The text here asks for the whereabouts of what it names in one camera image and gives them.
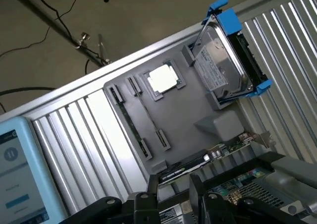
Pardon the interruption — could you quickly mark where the silver power supply unit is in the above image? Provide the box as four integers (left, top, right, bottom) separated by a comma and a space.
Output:
158, 201, 189, 224

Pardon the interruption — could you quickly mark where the green graphics card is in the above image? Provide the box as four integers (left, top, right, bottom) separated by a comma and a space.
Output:
158, 131, 277, 185

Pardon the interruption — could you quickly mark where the green Dell motherboard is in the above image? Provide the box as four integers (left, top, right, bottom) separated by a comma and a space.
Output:
208, 168, 275, 205

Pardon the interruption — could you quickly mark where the grey parts rack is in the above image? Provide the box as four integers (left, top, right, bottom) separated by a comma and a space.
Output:
103, 43, 242, 174

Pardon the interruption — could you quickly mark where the open metal PC case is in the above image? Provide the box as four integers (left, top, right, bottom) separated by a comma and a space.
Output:
158, 151, 317, 224

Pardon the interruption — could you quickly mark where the silver CPU chip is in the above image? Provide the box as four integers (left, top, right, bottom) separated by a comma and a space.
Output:
148, 64, 179, 94

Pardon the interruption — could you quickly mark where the light blue teach pendant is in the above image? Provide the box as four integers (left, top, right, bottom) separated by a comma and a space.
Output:
0, 116, 69, 224

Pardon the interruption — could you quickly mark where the hard disk with blue caddy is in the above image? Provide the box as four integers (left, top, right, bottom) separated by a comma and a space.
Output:
194, 0, 274, 105

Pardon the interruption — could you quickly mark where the silver metal clip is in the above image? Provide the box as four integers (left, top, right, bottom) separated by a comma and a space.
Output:
98, 34, 107, 62

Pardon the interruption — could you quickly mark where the silver metal clamp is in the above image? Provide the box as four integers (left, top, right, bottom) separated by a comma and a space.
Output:
74, 32, 92, 49

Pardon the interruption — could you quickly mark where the dark metal stand bar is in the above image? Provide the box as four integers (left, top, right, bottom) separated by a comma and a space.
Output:
3, 0, 107, 67

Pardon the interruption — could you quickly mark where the thick black floor cable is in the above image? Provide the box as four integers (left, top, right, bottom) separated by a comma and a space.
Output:
0, 86, 56, 96

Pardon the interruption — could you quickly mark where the thin black floor cable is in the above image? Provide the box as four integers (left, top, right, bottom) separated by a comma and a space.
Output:
0, 0, 81, 58

